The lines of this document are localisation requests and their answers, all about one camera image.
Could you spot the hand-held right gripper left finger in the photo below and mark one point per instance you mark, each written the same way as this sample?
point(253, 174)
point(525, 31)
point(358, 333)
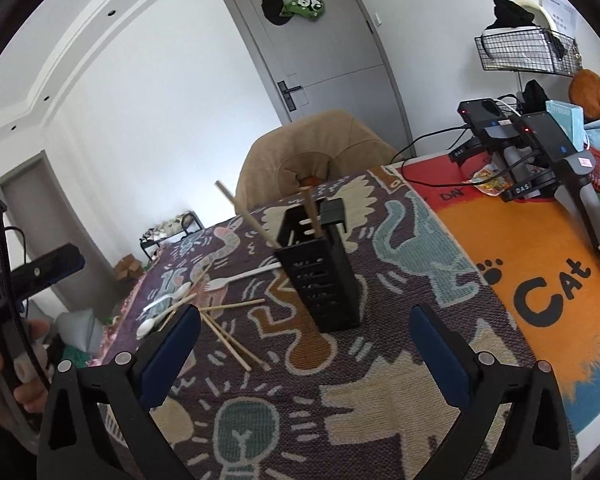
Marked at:
point(172, 355)

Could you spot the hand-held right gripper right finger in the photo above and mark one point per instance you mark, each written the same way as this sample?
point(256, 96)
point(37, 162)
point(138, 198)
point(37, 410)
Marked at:
point(442, 360)

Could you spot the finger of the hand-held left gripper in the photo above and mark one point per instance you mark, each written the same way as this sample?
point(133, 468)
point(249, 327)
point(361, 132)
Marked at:
point(45, 270)

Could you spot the white plastic spoon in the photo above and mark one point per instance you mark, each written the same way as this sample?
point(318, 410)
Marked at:
point(167, 297)
point(146, 329)

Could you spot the white plastic fork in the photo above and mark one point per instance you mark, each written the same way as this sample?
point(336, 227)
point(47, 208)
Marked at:
point(240, 277)

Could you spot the black utensil holder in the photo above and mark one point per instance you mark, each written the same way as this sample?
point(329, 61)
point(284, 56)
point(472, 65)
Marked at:
point(325, 285)

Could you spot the person's left hand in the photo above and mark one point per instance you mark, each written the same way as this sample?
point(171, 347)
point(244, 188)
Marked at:
point(30, 395)

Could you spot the printed purple blanket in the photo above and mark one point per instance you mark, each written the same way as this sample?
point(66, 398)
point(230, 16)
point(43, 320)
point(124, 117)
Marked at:
point(380, 310)

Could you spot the cardboard box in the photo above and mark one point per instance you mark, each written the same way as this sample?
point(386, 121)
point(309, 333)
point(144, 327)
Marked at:
point(129, 267)

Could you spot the green cloth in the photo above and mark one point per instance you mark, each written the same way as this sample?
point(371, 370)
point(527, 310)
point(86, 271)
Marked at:
point(77, 357)

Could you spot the black shoe rack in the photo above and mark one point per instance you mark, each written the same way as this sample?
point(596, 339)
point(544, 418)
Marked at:
point(172, 232)

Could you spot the orange cat mat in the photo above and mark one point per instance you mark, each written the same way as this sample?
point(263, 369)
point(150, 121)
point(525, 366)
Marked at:
point(530, 260)

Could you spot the colourful snack packet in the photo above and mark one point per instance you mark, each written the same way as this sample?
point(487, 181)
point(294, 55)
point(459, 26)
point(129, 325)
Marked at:
point(487, 182)

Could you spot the black device on stand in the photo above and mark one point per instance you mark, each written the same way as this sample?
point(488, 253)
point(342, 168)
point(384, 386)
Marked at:
point(485, 115)
point(550, 135)

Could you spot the beige padded chair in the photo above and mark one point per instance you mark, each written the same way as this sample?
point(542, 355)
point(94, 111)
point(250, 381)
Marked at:
point(330, 135)

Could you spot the teal box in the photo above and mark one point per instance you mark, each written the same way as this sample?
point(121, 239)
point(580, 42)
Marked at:
point(567, 122)

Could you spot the black bag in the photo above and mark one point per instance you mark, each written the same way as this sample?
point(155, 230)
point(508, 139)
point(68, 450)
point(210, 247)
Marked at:
point(535, 95)

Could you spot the orange plush toy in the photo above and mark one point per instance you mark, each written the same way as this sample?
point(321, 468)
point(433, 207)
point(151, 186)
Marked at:
point(587, 90)

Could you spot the black hat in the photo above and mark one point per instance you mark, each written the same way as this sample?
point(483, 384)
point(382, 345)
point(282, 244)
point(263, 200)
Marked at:
point(274, 10)

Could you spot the black cloth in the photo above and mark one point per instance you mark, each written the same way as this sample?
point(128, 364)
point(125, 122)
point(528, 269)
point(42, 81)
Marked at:
point(510, 12)

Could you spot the cream round hat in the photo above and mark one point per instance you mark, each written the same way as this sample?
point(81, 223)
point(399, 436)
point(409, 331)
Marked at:
point(547, 12)

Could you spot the green plush bag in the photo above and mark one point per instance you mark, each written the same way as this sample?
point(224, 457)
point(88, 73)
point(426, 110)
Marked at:
point(302, 5)

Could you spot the small white wall switch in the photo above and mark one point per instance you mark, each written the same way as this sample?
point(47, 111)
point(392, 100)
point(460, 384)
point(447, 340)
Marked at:
point(377, 19)

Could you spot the white wall paper sheet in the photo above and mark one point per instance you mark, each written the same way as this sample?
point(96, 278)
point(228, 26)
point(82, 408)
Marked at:
point(560, 10)

